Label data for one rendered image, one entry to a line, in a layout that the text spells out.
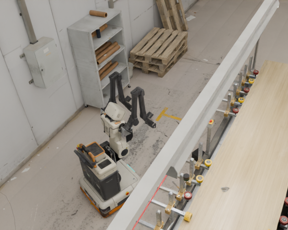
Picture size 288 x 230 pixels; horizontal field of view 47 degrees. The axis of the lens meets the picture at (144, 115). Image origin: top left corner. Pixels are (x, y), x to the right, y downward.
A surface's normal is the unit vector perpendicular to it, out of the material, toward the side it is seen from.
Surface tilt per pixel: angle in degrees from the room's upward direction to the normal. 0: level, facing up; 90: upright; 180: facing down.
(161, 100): 0
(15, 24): 90
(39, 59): 90
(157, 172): 0
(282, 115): 0
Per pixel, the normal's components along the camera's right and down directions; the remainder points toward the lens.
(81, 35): -0.48, 0.58
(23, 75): 0.87, 0.26
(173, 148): -0.07, -0.77
